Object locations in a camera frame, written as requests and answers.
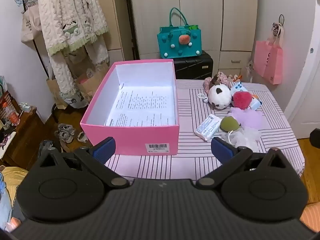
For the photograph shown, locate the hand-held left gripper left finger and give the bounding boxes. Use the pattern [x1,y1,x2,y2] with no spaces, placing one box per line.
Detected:
[32,137,130,188]

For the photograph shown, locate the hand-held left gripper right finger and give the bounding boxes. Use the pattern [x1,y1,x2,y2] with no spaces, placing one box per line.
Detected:
[196,137,292,190]

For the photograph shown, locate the pink cardboard box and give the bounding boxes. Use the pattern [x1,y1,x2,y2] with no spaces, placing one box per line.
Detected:
[80,59,180,155]

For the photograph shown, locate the white bath pouf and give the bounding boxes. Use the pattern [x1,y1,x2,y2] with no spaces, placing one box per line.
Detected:
[226,127,260,153]

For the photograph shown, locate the green round sponge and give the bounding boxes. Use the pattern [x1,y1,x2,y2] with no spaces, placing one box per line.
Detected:
[220,116,240,131]

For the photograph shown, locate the purple bath pouf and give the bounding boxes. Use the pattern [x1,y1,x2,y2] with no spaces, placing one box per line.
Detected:
[229,107,263,128]

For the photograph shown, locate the white brown panda plush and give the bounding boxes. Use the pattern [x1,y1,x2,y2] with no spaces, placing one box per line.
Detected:
[208,84,232,110]

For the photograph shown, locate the red fluffy pom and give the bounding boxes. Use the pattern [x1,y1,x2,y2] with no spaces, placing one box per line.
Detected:
[232,91,253,110]

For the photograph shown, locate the white tissue packet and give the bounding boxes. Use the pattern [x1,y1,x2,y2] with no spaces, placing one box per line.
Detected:
[195,114,222,142]

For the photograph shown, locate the striped pink tablecloth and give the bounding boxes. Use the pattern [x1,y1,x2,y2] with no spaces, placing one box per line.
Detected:
[104,79,305,180]

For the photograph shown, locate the grey sneaker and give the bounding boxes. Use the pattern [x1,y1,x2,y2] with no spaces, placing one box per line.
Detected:
[58,124,75,135]
[54,130,74,144]

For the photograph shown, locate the printed paper sheet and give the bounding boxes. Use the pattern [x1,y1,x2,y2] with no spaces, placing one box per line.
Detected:
[104,85,176,127]

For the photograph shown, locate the white door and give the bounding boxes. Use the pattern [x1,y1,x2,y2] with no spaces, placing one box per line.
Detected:
[284,17,320,140]

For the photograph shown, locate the brown paper bag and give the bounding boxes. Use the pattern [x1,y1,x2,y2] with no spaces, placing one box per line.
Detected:
[46,77,68,109]
[75,64,109,103]

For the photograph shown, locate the blue wet wipes packet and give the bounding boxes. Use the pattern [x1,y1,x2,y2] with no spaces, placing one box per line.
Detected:
[230,80,263,110]

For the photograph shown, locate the pink floral fabric toy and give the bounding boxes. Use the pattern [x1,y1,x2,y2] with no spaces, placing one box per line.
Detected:
[203,71,234,92]

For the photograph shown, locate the orange cushion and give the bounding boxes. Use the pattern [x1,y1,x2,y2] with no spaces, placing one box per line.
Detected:
[300,202,320,232]

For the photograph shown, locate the dark wooden cabinet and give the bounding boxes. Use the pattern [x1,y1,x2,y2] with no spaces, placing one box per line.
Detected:
[0,105,50,170]

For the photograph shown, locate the white crumpled plastic bag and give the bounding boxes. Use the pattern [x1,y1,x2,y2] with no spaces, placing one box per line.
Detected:
[244,59,255,82]

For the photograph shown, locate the black suitcase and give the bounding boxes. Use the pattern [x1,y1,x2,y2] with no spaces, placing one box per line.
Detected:
[172,51,214,80]

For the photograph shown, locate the pale green small box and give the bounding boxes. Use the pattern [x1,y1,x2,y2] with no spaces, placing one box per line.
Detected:
[19,102,37,112]

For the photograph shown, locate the pink shopping bag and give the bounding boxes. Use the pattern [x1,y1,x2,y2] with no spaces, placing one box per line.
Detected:
[254,24,284,85]

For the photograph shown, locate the yellow cloth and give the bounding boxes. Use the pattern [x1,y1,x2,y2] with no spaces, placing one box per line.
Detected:
[0,166,29,200]

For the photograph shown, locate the white booklet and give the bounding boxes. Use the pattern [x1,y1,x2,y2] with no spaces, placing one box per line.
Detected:
[0,131,17,158]

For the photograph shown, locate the orange drink bottle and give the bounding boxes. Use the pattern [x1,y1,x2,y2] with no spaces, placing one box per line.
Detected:
[2,102,20,126]

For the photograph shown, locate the black coat rack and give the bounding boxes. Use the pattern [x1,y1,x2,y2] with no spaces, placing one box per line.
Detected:
[32,39,66,120]

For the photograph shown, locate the teal felt handbag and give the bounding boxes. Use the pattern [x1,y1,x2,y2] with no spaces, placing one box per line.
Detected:
[157,7,203,59]

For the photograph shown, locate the light blue cloth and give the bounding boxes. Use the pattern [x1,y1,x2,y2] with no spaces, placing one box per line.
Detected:
[0,172,12,230]

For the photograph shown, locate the patterned gift bag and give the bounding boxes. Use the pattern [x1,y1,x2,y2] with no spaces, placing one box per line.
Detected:
[0,76,15,105]

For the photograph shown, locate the beige canvas tote bag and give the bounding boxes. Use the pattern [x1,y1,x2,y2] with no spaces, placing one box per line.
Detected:
[20,0,43,47]

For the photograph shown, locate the cream knitted cardigan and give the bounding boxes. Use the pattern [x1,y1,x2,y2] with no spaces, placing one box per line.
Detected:
[37,0,110,98]

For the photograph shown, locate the beige wooden wardrobe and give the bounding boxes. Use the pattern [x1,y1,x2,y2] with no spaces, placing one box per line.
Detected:
[104,0,259,83]

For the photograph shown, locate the black hair ties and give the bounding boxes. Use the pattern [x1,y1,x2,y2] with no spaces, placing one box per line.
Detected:
[272,14,285,37]

